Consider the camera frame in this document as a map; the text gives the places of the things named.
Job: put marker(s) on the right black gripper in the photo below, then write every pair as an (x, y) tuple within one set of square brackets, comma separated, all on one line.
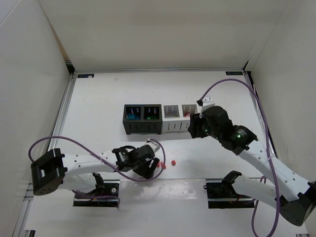
[(195, 125)]

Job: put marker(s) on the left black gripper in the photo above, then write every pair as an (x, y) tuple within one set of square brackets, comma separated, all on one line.
[(149, 167)]

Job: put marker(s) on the cyan lego brick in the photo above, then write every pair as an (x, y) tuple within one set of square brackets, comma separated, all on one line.
[(132, 116)]

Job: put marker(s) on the green square lego brick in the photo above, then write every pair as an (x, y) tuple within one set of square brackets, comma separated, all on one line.
[(151, 118)]

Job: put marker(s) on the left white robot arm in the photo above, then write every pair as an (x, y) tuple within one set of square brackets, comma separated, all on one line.
[(55, 170)]

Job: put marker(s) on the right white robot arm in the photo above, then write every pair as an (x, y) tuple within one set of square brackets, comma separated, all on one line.
[(292, 195)]

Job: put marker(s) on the white double bin container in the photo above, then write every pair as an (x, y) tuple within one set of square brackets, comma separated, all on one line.
[(173, 119)]

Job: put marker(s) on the black double bin container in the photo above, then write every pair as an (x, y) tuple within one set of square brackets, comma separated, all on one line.
[(143, 126)]

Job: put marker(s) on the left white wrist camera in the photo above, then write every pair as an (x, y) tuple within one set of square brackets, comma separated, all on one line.
[(154, 145)]

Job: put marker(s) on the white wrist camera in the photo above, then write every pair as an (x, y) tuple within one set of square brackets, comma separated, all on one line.
[(206, 102), (154, 145)]

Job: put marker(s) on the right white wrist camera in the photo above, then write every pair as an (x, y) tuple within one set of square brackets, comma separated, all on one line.
[(206, 102)]

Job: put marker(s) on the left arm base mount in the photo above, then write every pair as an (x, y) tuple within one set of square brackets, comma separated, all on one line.
[(105, 194)]

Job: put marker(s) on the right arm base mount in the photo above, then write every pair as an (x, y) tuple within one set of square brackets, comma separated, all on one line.
[(221, 195)]

